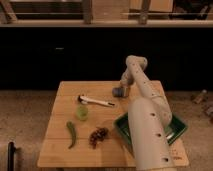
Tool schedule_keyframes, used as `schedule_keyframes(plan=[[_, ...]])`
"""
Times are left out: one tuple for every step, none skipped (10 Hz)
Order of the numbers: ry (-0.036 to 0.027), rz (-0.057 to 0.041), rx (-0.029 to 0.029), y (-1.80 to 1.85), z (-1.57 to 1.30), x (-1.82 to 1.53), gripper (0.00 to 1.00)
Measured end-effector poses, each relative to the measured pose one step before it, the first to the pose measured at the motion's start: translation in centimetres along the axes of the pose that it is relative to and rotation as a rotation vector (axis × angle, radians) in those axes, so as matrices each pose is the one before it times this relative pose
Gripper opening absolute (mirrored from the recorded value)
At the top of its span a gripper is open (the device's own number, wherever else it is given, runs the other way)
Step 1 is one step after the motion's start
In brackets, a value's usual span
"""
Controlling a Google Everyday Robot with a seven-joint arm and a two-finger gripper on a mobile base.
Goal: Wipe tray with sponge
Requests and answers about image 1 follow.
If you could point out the red grape bunch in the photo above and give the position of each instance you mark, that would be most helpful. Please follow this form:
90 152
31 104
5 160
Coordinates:
98 135

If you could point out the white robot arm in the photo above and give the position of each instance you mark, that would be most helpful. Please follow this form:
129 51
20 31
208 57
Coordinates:
148 115

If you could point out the dark cabinet counter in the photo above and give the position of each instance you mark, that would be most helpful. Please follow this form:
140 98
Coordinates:
42 57

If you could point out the green chili pepper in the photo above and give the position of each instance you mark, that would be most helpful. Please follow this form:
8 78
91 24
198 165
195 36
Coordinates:
72 131

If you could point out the light green cup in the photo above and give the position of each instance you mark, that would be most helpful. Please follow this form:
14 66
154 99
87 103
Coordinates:
82 113

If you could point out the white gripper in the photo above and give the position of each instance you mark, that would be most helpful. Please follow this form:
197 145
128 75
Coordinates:
126 79

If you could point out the blue sponge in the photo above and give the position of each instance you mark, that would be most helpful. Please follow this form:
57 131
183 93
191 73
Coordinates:
120 92

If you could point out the green square tray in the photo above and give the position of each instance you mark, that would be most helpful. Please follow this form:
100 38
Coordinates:
173 131

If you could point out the white black handled tool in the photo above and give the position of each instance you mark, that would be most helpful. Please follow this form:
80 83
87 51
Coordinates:
85 100

